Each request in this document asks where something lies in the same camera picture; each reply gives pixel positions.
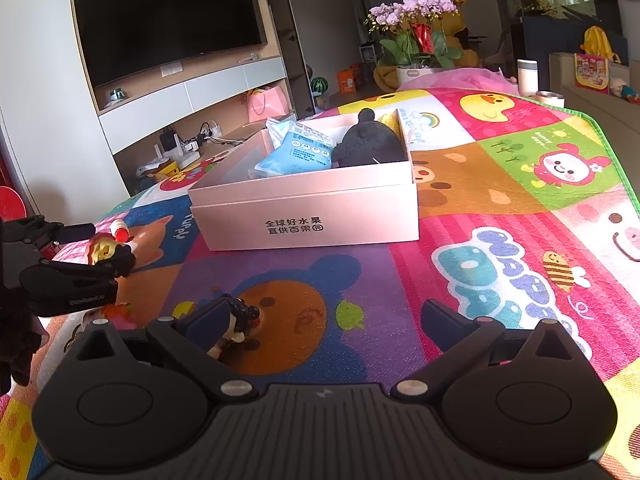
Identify dark sideboard cabinet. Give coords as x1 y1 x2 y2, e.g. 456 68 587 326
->
512 15 630 93

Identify potted purple orchid plant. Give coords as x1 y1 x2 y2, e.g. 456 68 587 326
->
364 0 468 83

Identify white packet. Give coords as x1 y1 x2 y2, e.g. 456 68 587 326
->
265 116 301 151

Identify pink blanket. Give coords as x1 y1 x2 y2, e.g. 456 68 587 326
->
397 66 521 96

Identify black plush toy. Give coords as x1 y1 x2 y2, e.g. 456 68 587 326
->
332 108 407 168

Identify pink cardboard box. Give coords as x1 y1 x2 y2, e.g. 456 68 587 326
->
187 108 421 252

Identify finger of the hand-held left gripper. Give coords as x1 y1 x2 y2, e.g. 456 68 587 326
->
22 246 137 289
0 216 96 261

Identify yellow and red figure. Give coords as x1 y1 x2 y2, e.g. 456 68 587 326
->
85 232 132 267

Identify colourful printed gift bag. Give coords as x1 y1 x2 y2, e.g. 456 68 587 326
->
574 53 611 95

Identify orange box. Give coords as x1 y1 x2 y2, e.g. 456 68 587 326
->
337 67 362 93

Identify blue packet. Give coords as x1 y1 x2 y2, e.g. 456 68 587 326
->
254 121 336 177

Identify white cylinder appliance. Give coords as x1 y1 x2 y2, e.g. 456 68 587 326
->
516 59 540 98

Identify yellow backpack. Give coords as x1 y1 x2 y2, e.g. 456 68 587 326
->
582 25 621 63

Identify pink gift bag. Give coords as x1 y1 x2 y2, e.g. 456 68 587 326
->
246 85 292 123

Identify colourful cartoon play mat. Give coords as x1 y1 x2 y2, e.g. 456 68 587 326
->
0 87 640 480

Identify beige sofa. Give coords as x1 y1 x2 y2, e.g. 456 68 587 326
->
549 52 640 156

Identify grey and wood television cabinet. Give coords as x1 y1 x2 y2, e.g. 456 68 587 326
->
95 35 313 196

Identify colourful plush toy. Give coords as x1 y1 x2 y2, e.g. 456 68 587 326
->
610 77 640 103

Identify black television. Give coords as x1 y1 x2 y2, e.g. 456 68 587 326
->
67 0 268 90

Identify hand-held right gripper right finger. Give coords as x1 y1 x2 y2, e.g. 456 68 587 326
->
391 298 578 401

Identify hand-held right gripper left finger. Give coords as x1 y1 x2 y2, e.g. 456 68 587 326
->
65 296 253 401

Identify black and white figurine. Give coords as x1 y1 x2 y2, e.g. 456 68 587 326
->
207 296 262 361

